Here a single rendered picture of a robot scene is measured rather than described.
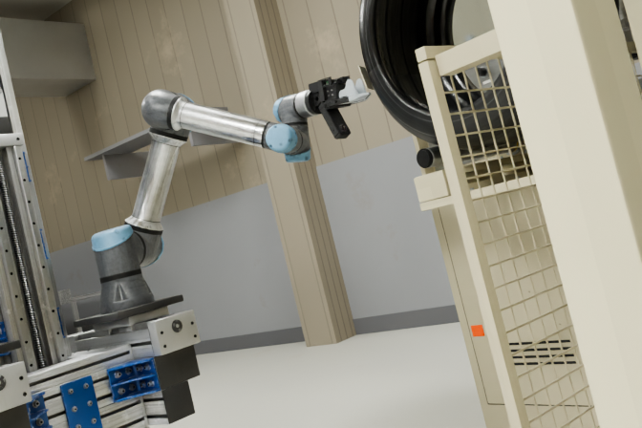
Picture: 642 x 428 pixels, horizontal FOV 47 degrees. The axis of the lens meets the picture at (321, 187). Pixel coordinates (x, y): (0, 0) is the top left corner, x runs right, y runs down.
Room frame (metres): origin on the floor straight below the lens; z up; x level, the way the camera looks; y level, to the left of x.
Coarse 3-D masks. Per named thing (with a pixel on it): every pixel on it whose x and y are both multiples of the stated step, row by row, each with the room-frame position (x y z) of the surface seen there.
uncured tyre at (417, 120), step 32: (384, 0) 1.79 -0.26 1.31; (416, 0) 1.87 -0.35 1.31; (448, 0) 1.85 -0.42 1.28; (384, 32) 1.82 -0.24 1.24; (416, 32) 1.89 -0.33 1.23; (448, 32) 1.88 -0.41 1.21; (384, 64) 1.71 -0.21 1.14; (416, 64) 1.89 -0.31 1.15; (384, 96) 1.71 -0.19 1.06; (416, 96) 1.84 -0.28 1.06; (448, 96) 1.88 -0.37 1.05; (480, 96) 1.83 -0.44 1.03; (512, 96) 1.46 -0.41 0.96; (416, 128) 1.66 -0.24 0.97; (480, 128) 1.54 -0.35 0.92; (512, 128) 1.52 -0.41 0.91
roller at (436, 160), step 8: (504, 144) 1.83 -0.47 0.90; (512, 144) 1.86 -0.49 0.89; (424, 152) 1.66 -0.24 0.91; (432, 152) 1.66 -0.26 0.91; (464, 152) 1.73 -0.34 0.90; (472, 152) 1.75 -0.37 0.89; (480, 152) 1.77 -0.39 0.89; (496, 152) 1.82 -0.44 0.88; (504, 152) 1.85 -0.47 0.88; (424, 160) 1.66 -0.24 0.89; (432, 160) 1.65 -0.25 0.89; (440, 160) 1.67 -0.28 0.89; (464, 160) 1.76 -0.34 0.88
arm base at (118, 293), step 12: (108, 276) 2.06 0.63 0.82; (120, 276) 2.06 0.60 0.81; (132, 276) 2.08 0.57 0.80; (108, 288) 2.06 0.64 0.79; (120, 288) 2.06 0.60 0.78; (132, 288) 2.07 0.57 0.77; (144, 288) 2.10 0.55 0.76; (108, 300) 2.06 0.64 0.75; (120, 300) 2.06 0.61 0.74; (132, 300) 2.05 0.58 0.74; (144, 300) 2.08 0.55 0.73; (108, 312) 2.05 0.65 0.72
